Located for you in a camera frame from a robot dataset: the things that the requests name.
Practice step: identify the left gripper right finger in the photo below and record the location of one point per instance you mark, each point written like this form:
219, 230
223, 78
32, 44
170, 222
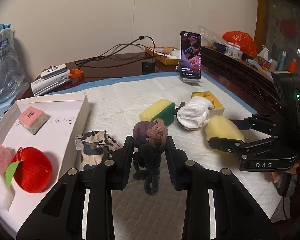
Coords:
237, 213

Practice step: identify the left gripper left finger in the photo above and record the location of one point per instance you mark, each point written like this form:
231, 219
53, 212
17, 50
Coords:
59, 215

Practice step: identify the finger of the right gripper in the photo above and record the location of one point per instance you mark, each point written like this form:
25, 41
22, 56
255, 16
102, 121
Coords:
258, 122
263, 149

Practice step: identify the pale yellow sponge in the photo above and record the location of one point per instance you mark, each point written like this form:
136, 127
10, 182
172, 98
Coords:
222, 134

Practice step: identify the red plush apple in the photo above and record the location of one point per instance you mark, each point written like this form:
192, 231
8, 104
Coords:
31, 169

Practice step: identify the camo patterned cloth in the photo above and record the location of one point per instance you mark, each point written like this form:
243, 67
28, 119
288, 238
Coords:
94, 146

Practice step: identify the yellow green scrub sponge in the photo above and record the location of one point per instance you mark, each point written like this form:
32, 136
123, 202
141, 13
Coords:
162, 109

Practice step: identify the pink tissue pack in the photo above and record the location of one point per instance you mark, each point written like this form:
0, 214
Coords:
32, 119

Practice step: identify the blue underpad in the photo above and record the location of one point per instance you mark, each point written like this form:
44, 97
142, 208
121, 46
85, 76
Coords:
111, 81

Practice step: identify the white foam block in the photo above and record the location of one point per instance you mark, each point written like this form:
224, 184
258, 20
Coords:
6, 195

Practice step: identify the white rolled cloth glove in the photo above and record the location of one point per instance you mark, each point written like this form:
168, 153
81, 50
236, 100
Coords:
194, 113

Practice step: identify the medicine box with bottles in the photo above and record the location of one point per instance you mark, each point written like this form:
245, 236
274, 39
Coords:
231, 50

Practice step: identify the small clear foam pad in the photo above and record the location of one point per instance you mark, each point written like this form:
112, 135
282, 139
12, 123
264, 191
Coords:
178, 93

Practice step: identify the orange plastic bag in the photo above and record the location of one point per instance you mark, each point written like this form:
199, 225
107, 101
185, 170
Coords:
244, 40

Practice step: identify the white shallow tray box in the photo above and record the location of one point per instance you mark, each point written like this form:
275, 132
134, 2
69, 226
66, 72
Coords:
68, 114

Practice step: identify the white quilted pad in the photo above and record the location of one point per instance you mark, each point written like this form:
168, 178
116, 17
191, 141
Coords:
144, 215

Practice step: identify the smartphone on stand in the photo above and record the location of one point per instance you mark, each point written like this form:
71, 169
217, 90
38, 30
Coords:
190, 66

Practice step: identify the yellow cardboard box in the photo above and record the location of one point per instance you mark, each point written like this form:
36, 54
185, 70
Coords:
166, 55

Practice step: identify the white water dispenser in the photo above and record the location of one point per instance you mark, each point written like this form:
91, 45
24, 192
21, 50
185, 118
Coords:
4, 106

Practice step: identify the black power adapter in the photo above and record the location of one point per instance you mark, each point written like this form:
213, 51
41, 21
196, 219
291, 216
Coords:
148, 66

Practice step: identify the white device stack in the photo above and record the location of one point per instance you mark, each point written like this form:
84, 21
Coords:
50, 79

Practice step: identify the blue water jug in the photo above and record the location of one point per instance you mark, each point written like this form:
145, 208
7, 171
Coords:
12, 74

